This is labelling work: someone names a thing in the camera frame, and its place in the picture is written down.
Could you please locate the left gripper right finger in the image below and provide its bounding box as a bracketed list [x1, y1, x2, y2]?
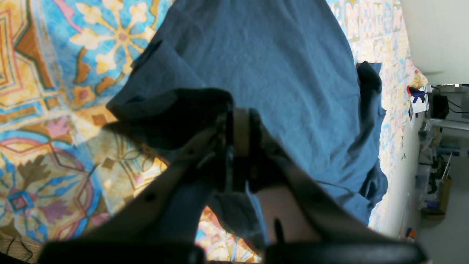
[246, 109, 427, 264]

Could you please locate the blue orange clamp bottom left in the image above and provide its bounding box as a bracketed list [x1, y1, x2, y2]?
[407, 85, 433, 122]

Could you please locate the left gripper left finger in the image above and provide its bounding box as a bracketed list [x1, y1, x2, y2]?
[38, 109, 242, 264]

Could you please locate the patterned colourful tablecloth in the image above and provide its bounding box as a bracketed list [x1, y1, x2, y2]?
[0, 0, 429, 263]

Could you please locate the dark navy t-shirt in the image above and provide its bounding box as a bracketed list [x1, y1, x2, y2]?
[107, 0, 387, 251]

